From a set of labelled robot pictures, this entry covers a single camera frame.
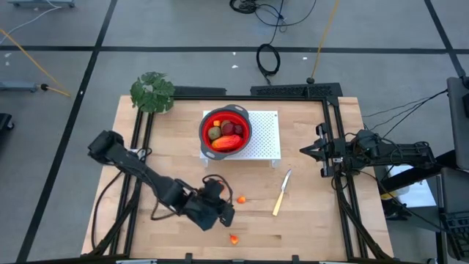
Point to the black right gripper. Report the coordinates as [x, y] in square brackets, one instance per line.
[335, 152]

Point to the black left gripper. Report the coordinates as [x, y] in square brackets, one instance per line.
[207, 212]

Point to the small red orange toy pepper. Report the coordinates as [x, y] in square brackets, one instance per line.
[241, 199]

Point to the red collapsible bowl grey rim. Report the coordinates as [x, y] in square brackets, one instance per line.
[206, 143]

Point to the red yellow toy mango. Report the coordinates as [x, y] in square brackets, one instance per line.
[227, 143]

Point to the dark red toy pomegranate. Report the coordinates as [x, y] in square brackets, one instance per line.
[228, 129]
[238, 129]

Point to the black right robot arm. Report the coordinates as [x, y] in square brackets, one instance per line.
[403, 154]

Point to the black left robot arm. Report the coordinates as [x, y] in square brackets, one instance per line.
[146, 176]

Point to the white perforated metal shelf riser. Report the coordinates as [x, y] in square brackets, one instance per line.
[265, 135]

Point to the small black round knob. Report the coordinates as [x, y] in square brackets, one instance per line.
[310, 80]

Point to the black desk beam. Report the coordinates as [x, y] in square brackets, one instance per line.
[421, 176]

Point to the white box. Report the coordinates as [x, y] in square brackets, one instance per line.
[417, 194]

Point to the green potted plant white pot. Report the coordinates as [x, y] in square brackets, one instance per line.
[152, 93]

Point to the grey desk panel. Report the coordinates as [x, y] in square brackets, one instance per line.
[456, 190]

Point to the grey cabinet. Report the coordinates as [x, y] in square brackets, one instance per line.
[459, 121]

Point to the black floor object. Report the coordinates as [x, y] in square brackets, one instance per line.
[5, 122]

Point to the black perforated mount plate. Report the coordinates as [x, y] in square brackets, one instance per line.
[286, 89]

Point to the black flat mount plate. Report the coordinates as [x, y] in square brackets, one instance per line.
[199, 91]

